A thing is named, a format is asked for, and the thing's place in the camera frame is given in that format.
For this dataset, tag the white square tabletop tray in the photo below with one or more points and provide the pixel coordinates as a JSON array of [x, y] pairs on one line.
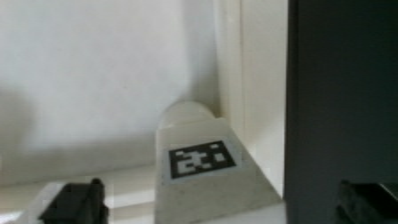
[[104, 60]]

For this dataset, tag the white leg block with tag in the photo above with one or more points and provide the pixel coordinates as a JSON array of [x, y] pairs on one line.
[[214, 190]]

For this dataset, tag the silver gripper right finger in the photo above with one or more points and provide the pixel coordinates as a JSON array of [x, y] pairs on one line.
[[367, 203]]

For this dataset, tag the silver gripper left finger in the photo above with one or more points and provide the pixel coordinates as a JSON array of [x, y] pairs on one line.
[[68, 204]]

